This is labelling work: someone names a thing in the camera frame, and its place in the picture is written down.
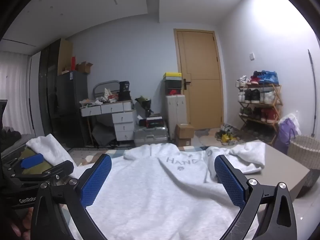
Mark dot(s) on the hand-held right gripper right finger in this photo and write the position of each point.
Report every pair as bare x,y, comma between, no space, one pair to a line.
228,180

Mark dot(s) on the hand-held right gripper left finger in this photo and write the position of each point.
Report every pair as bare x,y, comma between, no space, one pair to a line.
96,180

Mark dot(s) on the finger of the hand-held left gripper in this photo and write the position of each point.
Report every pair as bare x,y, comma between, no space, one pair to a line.
31,160
63,170

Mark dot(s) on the grey sweatshirt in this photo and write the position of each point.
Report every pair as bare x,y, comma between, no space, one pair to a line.
150,192

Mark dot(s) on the person's left hand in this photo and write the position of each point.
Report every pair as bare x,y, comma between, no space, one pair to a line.
18,230

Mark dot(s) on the olive green cloth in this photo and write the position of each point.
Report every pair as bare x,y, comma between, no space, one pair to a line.
41,168

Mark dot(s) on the dark cloth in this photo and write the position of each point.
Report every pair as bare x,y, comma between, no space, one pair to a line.
10,136

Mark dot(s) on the scattered shoes pile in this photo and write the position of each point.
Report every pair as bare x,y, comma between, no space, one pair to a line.
226,137

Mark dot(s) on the small cardboard box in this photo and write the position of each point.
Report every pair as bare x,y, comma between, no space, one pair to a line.
183,142

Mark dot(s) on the white desk with drawers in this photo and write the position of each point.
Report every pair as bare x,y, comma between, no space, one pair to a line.
122,122

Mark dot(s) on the large cardboard box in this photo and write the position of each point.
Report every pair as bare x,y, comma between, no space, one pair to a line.
184,131

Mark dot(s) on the clear plastic storage bin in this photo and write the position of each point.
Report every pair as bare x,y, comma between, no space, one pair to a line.
150,136

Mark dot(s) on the purple plastic bag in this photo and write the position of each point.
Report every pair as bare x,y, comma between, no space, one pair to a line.
286,132

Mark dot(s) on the white curtain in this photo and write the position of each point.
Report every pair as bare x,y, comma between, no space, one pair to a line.
15,85

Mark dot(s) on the dark wardrobe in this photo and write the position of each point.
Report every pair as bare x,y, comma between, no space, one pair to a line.
46,80

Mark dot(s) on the woven laundry basket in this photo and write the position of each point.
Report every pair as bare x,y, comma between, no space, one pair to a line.
305,150

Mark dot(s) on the black red shoe box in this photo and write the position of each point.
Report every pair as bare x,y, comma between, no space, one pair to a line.
155,122

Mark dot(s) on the pile of desk clutter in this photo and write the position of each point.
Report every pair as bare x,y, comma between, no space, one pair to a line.
107,96

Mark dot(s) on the white tall cabinet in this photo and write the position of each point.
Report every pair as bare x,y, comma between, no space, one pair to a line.
175,112

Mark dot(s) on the flower bouquet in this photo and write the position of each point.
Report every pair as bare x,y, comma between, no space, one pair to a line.
143,102

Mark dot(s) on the black bag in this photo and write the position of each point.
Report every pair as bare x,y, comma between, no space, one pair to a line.
124,90

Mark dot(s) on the open cardboard box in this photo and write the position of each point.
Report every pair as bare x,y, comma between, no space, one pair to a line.
83,68

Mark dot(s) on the wooden shoe rack with shoes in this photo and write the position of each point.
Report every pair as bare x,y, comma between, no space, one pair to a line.
268,77

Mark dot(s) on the tall cardboard sheet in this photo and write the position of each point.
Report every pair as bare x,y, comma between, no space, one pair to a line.
65,55

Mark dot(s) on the dark green shoe box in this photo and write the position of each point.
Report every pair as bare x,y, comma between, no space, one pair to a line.
172,83

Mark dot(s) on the yellow shoe box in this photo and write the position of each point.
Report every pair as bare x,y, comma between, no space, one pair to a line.
172,75

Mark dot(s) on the wooden door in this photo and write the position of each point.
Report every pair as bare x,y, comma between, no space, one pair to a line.
200,55

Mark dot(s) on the black pole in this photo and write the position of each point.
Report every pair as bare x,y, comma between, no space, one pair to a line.
311,80

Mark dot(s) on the grey curved metal frame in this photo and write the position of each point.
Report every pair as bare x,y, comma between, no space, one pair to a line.
100,83

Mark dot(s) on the white wall switch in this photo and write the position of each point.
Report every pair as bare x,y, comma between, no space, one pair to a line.
252,55

